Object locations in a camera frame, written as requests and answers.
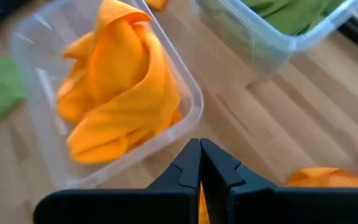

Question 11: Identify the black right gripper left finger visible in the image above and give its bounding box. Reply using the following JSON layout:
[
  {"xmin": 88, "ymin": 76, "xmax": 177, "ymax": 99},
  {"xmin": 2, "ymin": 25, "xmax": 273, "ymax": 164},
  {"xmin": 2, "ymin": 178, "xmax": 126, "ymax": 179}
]
[{"xmin": 33, "ymin": 138, "xmax": 203, "ymax": 224}]

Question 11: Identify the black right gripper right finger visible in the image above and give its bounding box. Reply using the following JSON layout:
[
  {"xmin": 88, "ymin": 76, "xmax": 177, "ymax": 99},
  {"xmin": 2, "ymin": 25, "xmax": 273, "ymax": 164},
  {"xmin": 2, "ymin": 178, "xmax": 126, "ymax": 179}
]
[{"xmin": 200, "ymin": 138, "xmax": 358, "ymax": 224}]

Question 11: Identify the orange microfiber towel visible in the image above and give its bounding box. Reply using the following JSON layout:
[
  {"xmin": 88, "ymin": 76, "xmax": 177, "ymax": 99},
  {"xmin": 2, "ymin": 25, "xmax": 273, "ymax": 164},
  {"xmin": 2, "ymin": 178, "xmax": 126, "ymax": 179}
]
[
  {"xmin": 285, "ymin": 167, "xmax": 358, "ymax": 189},
  {"xmin": 56, "ymin": 62, "xmax": 183, "ymax": 166},
  {"xmin": 198, "ymin": 182, "xmax": 211, "ymax": 224},
  {"xmin": 62, "ymin": 0, "xmax": 183, "ymax": 125},
  {"xmin": 144, "ymin": 0, "xmax": 168, "ymax": 11}
]

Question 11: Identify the clear plastic bin with label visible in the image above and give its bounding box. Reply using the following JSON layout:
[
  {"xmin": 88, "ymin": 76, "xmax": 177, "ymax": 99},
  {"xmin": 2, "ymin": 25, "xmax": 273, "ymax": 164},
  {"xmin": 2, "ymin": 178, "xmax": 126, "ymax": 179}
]
[{"xmin": 10, "ymin": 0, "xmax": 204, "ymax": 190}]

